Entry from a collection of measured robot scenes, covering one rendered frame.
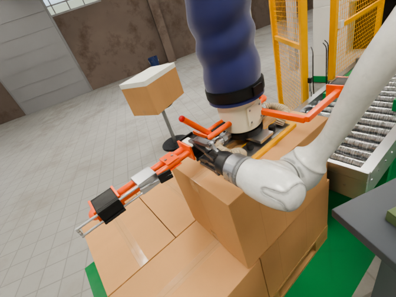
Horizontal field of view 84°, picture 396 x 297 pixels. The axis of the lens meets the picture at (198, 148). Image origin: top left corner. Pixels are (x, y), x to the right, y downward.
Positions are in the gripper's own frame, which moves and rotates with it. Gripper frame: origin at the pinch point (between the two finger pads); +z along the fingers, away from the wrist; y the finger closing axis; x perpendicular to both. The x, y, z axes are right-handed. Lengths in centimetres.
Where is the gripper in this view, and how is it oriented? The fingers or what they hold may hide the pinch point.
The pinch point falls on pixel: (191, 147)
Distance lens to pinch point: 80.6
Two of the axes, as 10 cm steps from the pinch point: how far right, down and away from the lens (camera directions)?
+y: 2.7, 8.0, 5.3
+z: -6.0, -2.8, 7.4
